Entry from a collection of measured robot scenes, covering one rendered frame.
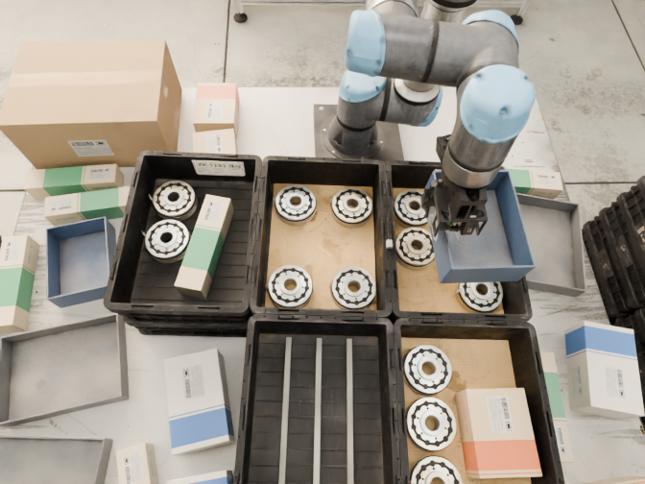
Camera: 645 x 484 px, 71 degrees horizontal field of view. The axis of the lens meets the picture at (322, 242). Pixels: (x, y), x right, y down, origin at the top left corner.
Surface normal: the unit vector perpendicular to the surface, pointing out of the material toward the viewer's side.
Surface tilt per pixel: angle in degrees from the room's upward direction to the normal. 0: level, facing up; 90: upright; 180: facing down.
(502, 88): 5
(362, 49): 64
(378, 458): 0
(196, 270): 0
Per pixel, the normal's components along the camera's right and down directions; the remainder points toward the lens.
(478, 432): 0.04, -0.43
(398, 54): -0.08, 0.58
